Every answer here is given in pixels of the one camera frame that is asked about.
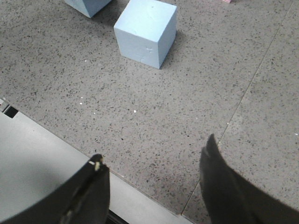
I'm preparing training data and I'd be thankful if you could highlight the blue foam block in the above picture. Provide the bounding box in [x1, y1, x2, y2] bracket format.
[114, 0, 177, 69]
[64, 0, 111, 18]

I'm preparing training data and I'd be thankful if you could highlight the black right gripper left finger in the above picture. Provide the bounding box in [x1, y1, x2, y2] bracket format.
[3, 154, 110, 224]

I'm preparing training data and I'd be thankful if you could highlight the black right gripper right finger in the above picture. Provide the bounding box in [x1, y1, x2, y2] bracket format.
[199, 134, 299, 224]

